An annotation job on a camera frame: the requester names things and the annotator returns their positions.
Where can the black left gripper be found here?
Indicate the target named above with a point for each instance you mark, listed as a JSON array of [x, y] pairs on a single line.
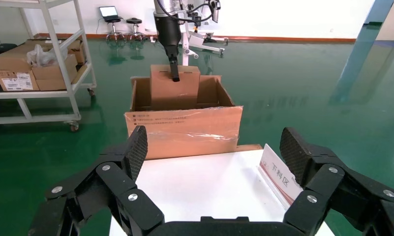
[[169, 31]]

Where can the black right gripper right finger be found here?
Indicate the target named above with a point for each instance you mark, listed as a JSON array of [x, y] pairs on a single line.
[[327, 189]]

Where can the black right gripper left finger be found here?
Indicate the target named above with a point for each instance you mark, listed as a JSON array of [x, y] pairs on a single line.
[[118, 189]]

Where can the small cardboard box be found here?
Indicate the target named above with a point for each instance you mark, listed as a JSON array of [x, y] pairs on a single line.
[[174, 94]]

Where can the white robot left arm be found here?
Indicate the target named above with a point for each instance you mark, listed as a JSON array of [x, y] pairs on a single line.
[[165, 6]]

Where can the large open cardboard box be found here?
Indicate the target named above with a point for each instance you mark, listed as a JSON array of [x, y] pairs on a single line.
[[183, 130]]

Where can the flat cardboard sheet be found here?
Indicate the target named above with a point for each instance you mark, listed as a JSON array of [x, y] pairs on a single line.
[[81, 73]]

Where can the plain brown cardboard box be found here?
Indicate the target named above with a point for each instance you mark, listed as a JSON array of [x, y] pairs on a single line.
[[53, 85], [76, 49], [53, 72], [11, 58]]

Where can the cardboard box with white label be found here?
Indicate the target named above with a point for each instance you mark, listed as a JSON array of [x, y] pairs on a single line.
[[17, 81]]

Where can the white standing desk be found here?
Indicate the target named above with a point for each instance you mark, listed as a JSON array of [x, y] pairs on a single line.
[[200, 41]]

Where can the acrylic sign with Chinese text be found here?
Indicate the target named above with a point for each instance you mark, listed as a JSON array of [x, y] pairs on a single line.
[[275, 172]]

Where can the black round stool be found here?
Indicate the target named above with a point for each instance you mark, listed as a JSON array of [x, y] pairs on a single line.
[[134, 21], [113, 20]]

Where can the open laptop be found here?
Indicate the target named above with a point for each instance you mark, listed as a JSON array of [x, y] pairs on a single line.
[[108, 11]]

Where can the white metal shelf cart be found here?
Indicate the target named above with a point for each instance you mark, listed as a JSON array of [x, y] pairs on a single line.
[[37, 94]]

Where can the clear plastic bag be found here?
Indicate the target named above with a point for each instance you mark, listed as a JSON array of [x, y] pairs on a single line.
[[42, 57]]

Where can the black bag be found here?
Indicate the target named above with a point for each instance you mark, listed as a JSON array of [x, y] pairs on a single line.
[[1, 49]]

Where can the blue pillar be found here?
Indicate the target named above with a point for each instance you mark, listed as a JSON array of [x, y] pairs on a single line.
[[379, 11]]

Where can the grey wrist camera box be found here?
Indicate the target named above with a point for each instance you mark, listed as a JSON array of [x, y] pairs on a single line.
[[215, 8]]

